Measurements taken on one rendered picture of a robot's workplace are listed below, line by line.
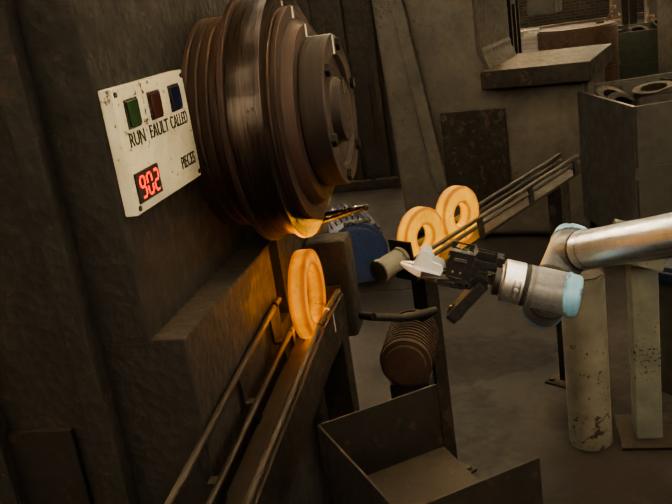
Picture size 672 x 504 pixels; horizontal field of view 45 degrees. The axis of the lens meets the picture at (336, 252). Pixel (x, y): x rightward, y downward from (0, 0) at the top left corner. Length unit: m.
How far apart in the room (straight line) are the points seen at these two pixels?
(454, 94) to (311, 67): 2.83
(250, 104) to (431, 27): 2.93
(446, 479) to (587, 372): 1.12
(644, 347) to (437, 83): 2.25
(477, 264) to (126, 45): 0.84
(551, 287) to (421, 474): 0.57
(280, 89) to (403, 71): 2.93
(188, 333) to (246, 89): 0.41
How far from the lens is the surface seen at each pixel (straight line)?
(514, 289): 1.69
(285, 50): 1.44
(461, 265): 1.70
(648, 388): 2.43
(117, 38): 1.25
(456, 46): 4.20
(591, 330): 2.29
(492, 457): 2.45
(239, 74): 1.37
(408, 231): 2.03
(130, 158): 1.18
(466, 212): 2.22
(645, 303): 2.33
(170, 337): 1.23
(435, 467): 1.30
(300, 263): 1.59
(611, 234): 1.71
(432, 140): 4.29
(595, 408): 2.39
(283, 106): 1.39
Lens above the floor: 1.31
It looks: 17 degrees down
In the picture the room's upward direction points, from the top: 9 degrees counter-clockwise
